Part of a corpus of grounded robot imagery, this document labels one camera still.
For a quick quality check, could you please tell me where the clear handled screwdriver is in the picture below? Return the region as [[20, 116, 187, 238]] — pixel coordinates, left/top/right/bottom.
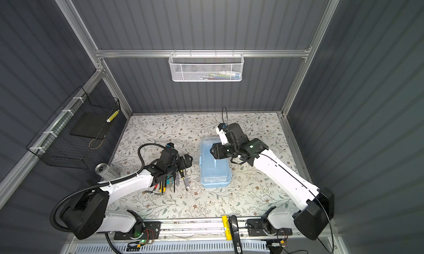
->
[[183, 176, 190, 191]]

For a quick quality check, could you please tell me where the blue clear plastic tool box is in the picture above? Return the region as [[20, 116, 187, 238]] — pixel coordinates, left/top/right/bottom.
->
[[199, 137, 232, 189]]

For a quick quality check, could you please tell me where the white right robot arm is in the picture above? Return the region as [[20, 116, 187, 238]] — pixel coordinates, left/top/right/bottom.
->
[[210, 123, 335, 240]]

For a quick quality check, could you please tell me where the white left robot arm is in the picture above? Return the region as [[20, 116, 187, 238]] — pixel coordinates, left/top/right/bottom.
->
[[49, 143, 193, 240]]

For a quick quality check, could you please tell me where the yellow black utility knife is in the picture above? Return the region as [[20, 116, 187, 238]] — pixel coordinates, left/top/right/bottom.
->
[[159, 181, 166, 195]]

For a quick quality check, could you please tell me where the black pad in basket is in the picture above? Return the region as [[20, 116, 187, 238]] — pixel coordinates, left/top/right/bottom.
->
[[70, 112, 112, 140]]

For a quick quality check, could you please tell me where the yellow marker on rail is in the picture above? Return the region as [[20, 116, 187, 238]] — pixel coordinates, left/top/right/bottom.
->
[[222, 215, 232, 241]]

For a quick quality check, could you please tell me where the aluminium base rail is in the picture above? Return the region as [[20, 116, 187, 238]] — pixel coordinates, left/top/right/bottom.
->
[[66, 215, 339, 254]]

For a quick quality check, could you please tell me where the white wire mesh basket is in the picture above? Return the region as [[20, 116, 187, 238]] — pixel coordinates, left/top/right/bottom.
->
[[168, 53, 245, 82]]

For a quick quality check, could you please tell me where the black handle on rail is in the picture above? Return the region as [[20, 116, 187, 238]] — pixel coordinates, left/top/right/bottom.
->
[[229, 215, 243, 254]]

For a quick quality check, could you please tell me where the black wire mesh basket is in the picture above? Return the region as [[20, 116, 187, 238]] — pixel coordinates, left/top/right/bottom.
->
[[26, 87, 121, 170]]

